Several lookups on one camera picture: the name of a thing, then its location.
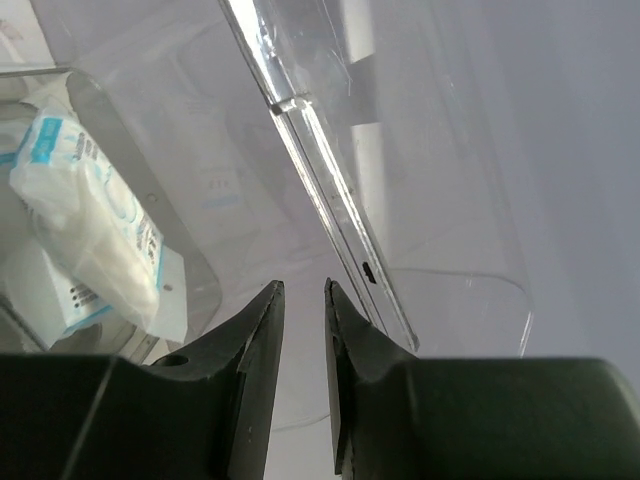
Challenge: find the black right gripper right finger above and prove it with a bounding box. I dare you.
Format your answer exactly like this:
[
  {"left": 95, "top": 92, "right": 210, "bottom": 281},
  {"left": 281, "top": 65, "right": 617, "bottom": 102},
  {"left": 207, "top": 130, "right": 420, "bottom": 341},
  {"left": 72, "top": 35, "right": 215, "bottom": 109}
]
[{"left": 324, "top": 280, "right": 639, "bottom": 479}]

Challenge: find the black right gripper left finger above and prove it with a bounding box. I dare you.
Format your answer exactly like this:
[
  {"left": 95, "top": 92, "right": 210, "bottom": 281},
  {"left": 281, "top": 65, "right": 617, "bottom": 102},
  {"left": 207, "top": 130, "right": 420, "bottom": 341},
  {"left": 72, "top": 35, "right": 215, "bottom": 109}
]
[{"left": 1, "top": 281, "right": 285, "bottom": 479}]

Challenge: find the clear acrylic drawer organizer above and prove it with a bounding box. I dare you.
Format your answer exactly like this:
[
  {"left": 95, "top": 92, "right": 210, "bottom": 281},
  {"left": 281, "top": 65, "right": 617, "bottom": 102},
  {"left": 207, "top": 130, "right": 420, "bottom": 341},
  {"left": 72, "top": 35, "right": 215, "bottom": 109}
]
[{"left": 1, "top": 1, "right": 532, "bottom": 432}]

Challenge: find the cotton pad pack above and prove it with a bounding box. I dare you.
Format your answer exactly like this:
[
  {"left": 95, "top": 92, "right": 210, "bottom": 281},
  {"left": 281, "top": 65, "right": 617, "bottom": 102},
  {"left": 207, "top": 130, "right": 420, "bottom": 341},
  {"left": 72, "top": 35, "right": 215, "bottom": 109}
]
[
  {"left": 0, "top": 234, "right": 114, "bottom": 351},
  {"left": 9, "top": 106, "right": 187, "bottom": 342}
]

